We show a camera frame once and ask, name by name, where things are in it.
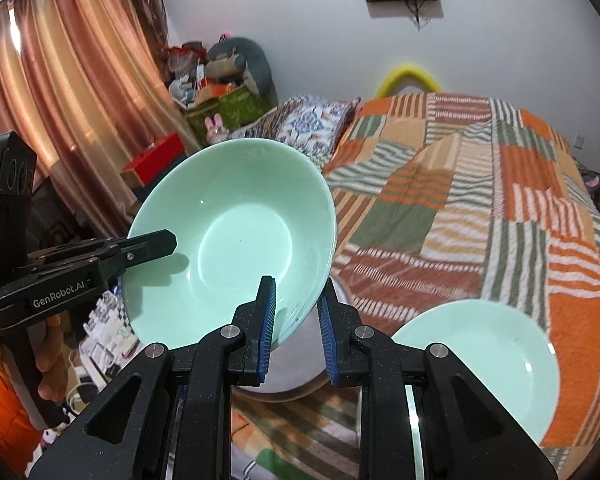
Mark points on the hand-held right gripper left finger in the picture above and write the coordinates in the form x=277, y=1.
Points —
x=266, y=335

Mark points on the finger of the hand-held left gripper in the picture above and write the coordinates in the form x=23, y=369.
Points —
x=147, y=250

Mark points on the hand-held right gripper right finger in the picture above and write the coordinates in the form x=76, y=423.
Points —
x=326, y=340

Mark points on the beige bowl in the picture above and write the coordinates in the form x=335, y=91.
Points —
x=290, y=372

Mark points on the mint green bowl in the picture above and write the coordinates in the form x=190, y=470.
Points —
x=240, y=240

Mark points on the mint green plate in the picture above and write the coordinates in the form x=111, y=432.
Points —
x=475, y=370

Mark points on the person's left forearm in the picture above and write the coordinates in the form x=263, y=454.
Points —
x=0, y=410

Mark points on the person's left hand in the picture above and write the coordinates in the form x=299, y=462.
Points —
x=52, y=365

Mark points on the red box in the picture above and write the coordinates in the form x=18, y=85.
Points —
x=155, y=160

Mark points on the pink bunny toy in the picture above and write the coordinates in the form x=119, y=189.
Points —
x=216, y=127

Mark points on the orange striped curtain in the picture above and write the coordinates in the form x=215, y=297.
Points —
x=80, y=85

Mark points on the green box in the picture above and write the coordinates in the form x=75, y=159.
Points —
x=230, y=107

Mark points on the striped patchwork blanket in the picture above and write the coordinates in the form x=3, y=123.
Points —
x=430, y=200

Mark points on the patterned pillow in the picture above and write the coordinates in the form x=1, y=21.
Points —
x=305, y=120

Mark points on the yellow foam tube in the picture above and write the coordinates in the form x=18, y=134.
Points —
x=405, y=71

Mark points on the wall outlet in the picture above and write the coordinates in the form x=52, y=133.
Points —
x=579, y=142

